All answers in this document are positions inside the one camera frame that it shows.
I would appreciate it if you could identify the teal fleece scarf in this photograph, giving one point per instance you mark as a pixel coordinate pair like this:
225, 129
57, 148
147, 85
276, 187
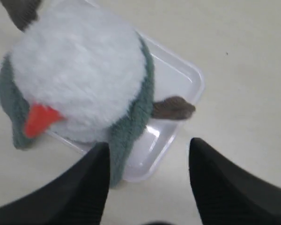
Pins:
121, 136

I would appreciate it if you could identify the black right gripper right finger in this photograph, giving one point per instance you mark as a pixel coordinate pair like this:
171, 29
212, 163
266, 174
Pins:
226, 194

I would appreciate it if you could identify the white plush snowman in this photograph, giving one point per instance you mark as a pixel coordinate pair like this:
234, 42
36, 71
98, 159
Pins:
79, 67

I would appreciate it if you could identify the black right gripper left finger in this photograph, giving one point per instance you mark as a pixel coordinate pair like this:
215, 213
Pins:
77, 197

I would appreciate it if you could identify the white plastic tray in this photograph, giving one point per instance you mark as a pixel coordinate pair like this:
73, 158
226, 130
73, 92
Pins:
173, 108

